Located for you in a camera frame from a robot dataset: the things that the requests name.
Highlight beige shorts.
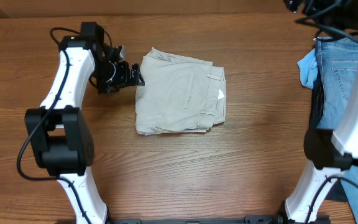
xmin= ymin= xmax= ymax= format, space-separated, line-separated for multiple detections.
xmin=135 ymin=49 xmax=226 ymax=136

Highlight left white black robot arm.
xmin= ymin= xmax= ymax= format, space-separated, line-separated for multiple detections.
xmin=16 ymin=22 xmax=145 ymax=224

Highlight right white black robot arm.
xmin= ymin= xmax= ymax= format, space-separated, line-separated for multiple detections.
xmin=274 ymin=0 xmax=358 ymax=223

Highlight light blue shirt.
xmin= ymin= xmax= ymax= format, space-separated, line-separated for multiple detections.
xmin=297 ymin=49 xmax=318 ymax=89

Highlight dark navy garment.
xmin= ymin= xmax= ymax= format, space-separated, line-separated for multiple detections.
xmin=309 ymin=78 xmax=348 ymax=202

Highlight blue denim jeans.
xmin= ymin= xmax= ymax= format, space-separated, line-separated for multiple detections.
xmin=315 ymin=39 xmax=358 ymax=223

